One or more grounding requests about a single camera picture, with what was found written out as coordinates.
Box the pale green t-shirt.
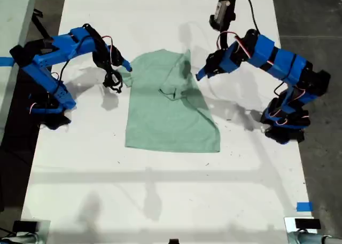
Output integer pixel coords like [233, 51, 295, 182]
[116, 48, 221, 153]

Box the pale side table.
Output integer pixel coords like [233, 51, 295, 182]
[0, 0, 38, 148]

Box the shiny metal plate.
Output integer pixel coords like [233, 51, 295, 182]
[283, 216, 319, 244]
[20, 219, 51, 244]

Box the small black box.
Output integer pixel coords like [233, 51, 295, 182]
[294, 218, 321, 229]
[12, 220, 38, 232]

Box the grey metal tube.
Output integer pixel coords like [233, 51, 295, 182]
[0, 232, 40, 244]
[288, 231, 342, 244]

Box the black camera box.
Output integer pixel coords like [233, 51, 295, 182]
[105, 70, 121, 89]
[209, 0, 237, 31]

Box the red white servo wire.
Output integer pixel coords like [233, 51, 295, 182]
[216, 30, 253, 59]

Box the black camera stalk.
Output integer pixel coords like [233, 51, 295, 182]
[103, 68, 125, 95]

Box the black camera cable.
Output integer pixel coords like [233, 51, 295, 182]
[57, 51, 113, 84]
[231, 0, 260, 34]

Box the black bracket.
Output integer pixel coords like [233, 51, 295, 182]
[31, 10, 54, 41]

